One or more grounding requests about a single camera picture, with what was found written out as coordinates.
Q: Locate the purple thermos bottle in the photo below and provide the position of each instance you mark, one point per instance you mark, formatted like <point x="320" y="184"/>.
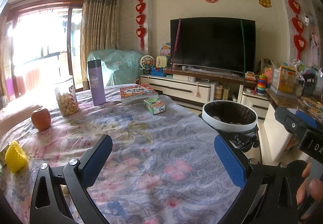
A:
<point x="96" y="82"/>

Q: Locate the teal covered armchair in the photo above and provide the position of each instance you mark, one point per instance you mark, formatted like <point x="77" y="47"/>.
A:
<point x="118" y="66"/>

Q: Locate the red heart wall hanging left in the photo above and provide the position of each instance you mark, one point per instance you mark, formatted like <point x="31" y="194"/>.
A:
<point x="140" y="20"/>

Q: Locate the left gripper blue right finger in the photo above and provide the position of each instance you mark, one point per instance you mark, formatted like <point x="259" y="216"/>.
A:
<point x="234" y="161"/>

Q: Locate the green small carton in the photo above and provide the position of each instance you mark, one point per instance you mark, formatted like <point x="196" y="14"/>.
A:
<point x="154" y="105"/>

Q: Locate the red heart wall hanging right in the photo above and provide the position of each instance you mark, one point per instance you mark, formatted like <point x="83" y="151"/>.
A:
<point x="299" y="41"/>

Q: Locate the beige curtain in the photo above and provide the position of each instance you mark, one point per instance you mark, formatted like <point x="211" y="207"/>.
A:
<point x="98" y="30"/>

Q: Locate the white tv cabinet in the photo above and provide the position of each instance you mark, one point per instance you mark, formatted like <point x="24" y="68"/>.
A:
<point x="192" y="89"/>

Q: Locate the red apple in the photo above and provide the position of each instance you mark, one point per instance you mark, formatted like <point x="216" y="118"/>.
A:
<point x="41" y="119"/>

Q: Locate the clear snack jar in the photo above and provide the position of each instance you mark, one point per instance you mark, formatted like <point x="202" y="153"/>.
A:
<point x="66" y="96"/>

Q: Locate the toy telephone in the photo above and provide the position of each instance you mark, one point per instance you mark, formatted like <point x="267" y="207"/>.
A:
<point x="161" y="62"/>

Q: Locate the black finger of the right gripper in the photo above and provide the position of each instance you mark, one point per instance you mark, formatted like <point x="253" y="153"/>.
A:
<point x="298" y="123"/>

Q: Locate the red children's book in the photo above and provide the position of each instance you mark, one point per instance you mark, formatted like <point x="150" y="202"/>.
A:
<point x="137" y="92"/>

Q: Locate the rainbow stacking ring toy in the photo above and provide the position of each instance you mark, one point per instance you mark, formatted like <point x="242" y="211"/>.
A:
<point x="261" y="85"/>

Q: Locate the right hand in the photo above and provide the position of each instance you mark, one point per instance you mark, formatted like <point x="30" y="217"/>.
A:
<point x="314" y="187"/>

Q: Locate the red heart wall hanging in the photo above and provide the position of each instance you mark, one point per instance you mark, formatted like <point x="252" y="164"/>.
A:
<point x="140" y="20"/>
<point x="299" y="41"/>

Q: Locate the ferris wheel toy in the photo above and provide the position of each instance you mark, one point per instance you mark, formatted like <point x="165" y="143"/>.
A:
<point x="146" y="64"/>

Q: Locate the yellow ridged cup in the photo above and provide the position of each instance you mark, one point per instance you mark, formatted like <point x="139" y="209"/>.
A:
<point x="15" y="157"/>

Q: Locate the yellow toy box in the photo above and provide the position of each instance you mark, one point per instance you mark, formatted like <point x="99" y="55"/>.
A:
<point x="284" y="79"/>

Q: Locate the black flat television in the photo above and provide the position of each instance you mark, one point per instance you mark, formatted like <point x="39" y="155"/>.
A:
<point x="214" y="42"/>

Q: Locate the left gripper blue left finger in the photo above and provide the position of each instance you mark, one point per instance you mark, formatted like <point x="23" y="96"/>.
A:
<point x="93" y="160"/>

